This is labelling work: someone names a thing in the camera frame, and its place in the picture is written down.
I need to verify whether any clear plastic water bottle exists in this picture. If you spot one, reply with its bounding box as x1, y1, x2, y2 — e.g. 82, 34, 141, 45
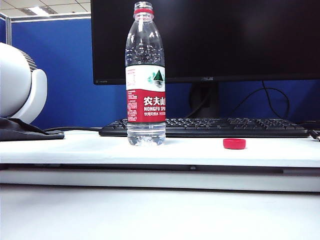
124, 1, 167, 147

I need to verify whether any red plastic bottle cap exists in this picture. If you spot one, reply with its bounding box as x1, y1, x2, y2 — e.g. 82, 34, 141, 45
222, 137, 247, 151

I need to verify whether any white foam board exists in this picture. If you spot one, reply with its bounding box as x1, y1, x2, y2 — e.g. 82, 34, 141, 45
0, 130, 320, 168

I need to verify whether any black monitor stand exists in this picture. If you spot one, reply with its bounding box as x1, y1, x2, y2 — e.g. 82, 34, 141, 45
187, 82, 221, 119

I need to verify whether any black computer keyboard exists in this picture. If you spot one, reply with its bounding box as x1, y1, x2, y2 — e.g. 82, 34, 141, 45
98, 117, 311, 139

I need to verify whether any black computer monitor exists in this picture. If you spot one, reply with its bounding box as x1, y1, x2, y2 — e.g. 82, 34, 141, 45
90, 0, 320, 86

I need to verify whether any dark grey cloth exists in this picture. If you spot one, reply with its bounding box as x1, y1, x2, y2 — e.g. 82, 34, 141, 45
0, 117, 66, 142

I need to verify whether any white desk fan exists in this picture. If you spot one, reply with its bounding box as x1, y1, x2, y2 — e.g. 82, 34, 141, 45
0, 42, 48, 125

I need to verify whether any ceiling light panel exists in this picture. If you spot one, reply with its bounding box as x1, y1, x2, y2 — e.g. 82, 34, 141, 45
20, 6, 55, 18

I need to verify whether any black keyboard cable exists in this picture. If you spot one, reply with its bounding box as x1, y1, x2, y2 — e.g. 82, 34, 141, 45
43, 126, 104, 133

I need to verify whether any thin black looped cable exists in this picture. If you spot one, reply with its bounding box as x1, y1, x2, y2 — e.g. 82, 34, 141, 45
229, 80, 291, 120

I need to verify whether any black cable plug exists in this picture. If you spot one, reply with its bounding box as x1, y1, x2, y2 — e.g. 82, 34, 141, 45
308, 128, 320, 143

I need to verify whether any silver partition frame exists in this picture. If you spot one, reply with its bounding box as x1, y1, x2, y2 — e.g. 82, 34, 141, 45
0, 12, 92, 46

